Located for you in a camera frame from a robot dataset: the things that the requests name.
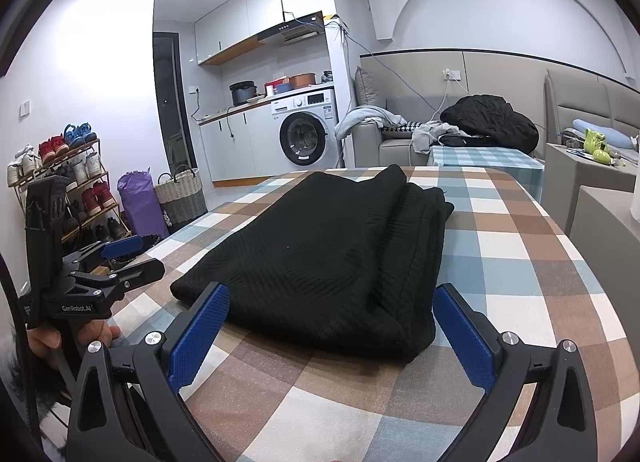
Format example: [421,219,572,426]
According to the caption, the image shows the white washing machine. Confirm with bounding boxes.
[271,88,341,167]

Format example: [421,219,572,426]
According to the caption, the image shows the blue white checked cloth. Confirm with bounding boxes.
[427,144,546,203]

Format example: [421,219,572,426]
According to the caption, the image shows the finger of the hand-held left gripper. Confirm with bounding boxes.
[62,236,145,273]
[70,258,165,293]

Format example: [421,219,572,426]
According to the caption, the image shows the person's left forearm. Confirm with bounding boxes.
[0,332,66,423]

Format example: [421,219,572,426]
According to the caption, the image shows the black knitted sweater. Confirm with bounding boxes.
[170,164,456,364]

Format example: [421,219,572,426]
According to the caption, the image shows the person's left hand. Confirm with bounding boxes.
[27,324,122,370]

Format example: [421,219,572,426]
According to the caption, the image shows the grey bed headboard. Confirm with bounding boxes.
[544,69,640,143]

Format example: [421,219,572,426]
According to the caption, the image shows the white kitchen counter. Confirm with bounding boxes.
[199,96,275,187]

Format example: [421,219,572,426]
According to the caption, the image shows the black white houndstooth cloth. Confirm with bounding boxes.
[382,119,426,135]

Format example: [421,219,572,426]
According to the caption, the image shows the black door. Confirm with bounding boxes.
[152,32,196,177]

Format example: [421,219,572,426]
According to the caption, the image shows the light grey clothes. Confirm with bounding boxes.
[411,121,461,153]

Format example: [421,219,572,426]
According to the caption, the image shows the black puffer jacket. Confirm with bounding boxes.
[440,94,540,153]

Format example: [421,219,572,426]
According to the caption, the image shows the purple bag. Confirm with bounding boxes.
[117,168,168,240]

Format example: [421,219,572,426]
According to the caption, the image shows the black cooking pot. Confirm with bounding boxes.
[229,80,258,107]

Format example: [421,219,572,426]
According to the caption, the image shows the grey upholstered block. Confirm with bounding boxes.
[542,142,640,237]
[570,184,640,273]

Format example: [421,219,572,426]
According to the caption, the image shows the woven laundry basket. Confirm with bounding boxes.
[154,166,208,233]

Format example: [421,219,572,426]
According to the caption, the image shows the white wall cabinets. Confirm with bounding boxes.
[194,0,317,66]

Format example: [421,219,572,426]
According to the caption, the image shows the grey sofa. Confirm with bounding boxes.
[352,117,446,170]

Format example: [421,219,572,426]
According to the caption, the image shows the light blue garment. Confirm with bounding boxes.
[334,106,408,141]

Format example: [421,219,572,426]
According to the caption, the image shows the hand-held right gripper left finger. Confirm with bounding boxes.
[67,282,231,462]

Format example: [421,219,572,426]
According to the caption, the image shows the brown blue checked tablecloth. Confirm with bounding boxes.
[107,166,628,462]

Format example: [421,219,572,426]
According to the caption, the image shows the range hood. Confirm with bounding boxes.
[257,12,326,47]

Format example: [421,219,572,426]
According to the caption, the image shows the shoe rack with shoes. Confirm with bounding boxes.
[6,123,130,243]

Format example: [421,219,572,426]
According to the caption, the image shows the light blue pillow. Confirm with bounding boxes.
[572,119,640,147]

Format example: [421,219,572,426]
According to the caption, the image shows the green toy figure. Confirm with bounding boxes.
[582,128,613,165]

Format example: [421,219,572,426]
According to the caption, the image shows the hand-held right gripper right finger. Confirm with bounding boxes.
[433,283,598,462]

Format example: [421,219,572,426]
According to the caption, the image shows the grey cushion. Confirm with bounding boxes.
[354,66,388,110]

